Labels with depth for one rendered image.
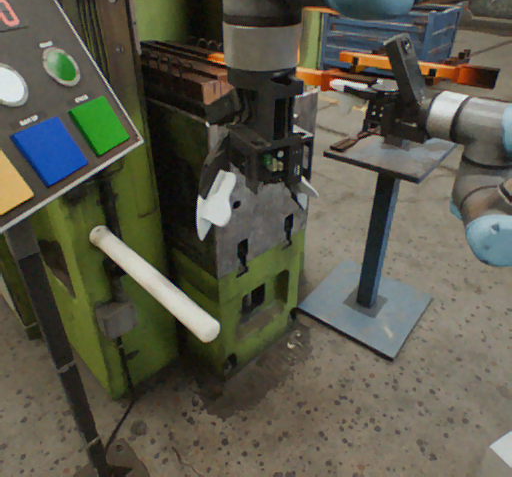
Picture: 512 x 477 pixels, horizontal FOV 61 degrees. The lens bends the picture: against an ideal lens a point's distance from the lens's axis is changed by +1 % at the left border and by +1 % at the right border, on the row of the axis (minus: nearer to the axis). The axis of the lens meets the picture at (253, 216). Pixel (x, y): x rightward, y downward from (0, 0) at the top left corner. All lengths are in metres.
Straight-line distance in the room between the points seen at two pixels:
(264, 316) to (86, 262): 0.65
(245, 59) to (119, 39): 0.64
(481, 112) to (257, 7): 0.43
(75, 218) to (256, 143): 0.72
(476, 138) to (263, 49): 0.42
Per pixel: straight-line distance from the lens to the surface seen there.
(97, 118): 0.70
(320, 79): 0.89
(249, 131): 0.47
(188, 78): 1.05
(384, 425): 1.51
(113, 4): 1.03
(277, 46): 0.42
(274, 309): 1.54
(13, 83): 0.65
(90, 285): 1.22
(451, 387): 1.67
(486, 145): 0.74
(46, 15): 0.75
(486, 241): 0.64
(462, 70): 1.22
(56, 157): 0.63
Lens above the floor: 1.24
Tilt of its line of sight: 32 degrees down
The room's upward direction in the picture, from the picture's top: straight up
